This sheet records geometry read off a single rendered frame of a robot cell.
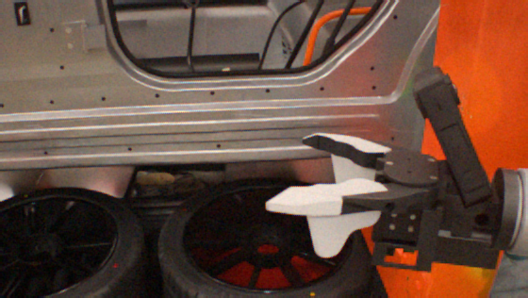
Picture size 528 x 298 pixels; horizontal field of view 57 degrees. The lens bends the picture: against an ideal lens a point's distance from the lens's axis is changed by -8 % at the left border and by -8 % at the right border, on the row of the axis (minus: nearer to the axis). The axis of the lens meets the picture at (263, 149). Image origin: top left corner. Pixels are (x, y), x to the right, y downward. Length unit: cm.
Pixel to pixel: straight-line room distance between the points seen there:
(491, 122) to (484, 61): 11
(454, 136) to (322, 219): 12
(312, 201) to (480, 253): 16
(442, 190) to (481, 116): 50
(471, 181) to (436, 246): 7
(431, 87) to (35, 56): 113
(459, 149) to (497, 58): 48
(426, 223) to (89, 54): 107
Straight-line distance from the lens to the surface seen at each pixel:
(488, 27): 86
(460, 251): 47
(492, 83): 90
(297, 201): 39
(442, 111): 42
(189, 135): 139
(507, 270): 204
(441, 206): 43
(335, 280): 142
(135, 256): 153
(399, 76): 145
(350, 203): 39
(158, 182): 280
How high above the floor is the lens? 146
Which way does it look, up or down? 29 degrees down
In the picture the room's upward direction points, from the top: straight up
